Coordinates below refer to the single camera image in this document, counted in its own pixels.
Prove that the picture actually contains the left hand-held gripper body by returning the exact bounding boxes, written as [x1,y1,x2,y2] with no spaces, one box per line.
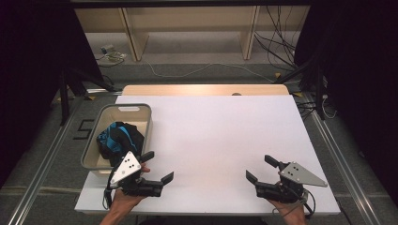
[106,151,164,199]

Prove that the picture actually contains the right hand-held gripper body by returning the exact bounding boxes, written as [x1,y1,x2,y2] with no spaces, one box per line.
[254,160,329,204]

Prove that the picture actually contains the black and blue garment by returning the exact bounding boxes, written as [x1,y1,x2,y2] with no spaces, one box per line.
[96,121,145,168]

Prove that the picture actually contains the beige plastic bin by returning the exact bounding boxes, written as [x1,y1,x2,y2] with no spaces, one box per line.
[80,103,154,178]

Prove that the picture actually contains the person's right hand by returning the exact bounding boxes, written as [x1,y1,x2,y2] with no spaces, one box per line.
[268,198,309,220]

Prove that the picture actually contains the person's left hand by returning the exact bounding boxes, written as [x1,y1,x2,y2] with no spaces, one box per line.
[110,163,151,216]

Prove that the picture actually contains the white foam board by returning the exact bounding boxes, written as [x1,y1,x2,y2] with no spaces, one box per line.
[74,95,342,217]

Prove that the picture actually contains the black metal stand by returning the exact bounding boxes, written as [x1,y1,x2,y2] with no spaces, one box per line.
[58,67,122,126]
[274,52,327,121]

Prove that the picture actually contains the light wooden shelf unit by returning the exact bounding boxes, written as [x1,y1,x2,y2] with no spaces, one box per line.
[74,5,311,62]

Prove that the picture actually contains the black curtain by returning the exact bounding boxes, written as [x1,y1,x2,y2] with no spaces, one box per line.
[294,0,398,207]
[0,0,105,188]

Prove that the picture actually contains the right hand-held gripper cable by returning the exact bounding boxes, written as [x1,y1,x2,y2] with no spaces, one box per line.
[271,187,317,219]

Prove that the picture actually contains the hand-held gripper cable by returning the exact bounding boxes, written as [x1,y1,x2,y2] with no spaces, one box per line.
[271,187,317,219]
[101,167,121,211]

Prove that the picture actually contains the left hand-held gripper cable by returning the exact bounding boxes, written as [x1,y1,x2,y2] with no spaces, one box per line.
[101,167,121,211]

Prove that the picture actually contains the aluminium floor rail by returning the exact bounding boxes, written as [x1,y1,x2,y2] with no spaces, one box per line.
[7,97,86,225]
[303,93,382,225]

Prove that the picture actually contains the black and white floor cables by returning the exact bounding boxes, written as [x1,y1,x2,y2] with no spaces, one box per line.
[295,93,338,122]

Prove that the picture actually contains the coiled white cable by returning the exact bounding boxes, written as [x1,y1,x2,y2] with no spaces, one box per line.
[94,51,129,68]

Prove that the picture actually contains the long white floor cable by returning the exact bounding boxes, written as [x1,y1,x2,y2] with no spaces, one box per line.
[142,59,276,83]

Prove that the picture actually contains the bundle of black cables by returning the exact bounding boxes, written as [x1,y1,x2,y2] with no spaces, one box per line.
[253,5,299,70]

